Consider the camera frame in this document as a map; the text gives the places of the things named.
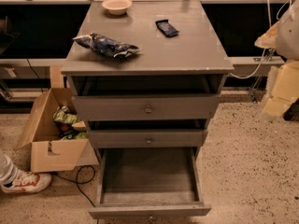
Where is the beige bowl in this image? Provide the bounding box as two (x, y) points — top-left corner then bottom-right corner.
(102, 0), (132, 16)

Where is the grey drawer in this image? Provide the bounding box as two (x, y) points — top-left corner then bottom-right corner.
(90, 147), (211, 219)
(89, 129), (207, 148)
(72, 95), (219, 121)

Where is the grey bottom drawer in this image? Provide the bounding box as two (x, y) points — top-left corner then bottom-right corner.
(90, 147), (211, 219)

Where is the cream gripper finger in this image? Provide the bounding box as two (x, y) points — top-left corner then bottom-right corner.
(254, 21), (280, 49)
(261, 61), (299, 119)

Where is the blue chip bag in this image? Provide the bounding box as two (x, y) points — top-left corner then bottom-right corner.
(73, 33), (140, 59)

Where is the grey middle drawer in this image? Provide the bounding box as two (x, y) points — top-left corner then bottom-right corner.
(89, 129), (207, 148)

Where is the black floor cable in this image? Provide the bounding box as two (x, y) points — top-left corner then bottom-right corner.
(52, 164), (97, 207)

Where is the grey top drawer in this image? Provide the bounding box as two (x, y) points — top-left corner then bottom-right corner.
(72, 95), (219, 121)

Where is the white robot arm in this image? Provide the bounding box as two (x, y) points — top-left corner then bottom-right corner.
(254, 0), (299, 119)

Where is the white red sneaker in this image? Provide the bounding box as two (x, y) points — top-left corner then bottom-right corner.
(1, 170), (52, 194)

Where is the grey trouser leg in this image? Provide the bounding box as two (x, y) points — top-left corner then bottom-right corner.
(0, 149), (18, 185)

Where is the green snack bag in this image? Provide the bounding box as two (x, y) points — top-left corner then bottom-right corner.
(53, 106), (79, 124)

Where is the grey drawer cabinet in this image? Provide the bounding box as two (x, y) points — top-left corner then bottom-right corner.
(61, 0), (235, 157)

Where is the white hanging cable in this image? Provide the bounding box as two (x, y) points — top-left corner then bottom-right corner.
(229, 0), (299, 80)

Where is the green packet in box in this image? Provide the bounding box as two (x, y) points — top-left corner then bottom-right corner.
(62, 132), (88, 140)

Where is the cardboard box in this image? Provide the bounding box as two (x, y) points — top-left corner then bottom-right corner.
(16, 88), (98, 173)

